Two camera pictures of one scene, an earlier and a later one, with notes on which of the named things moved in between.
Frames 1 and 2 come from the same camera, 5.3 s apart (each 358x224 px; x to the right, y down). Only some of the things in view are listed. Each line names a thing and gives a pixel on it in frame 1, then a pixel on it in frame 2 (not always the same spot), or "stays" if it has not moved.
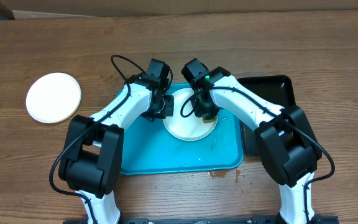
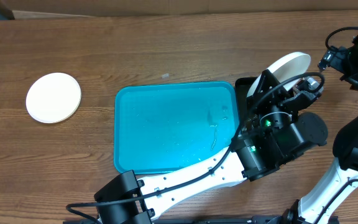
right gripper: [207, 112] -> [343, 58]
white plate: [53, 97] stays
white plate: [191, 128] -> [296, 64]
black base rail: [208, 220] stays
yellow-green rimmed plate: [52, 103] stays
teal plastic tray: [148, 147] stays
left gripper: [168, 112] -> [276, 101]
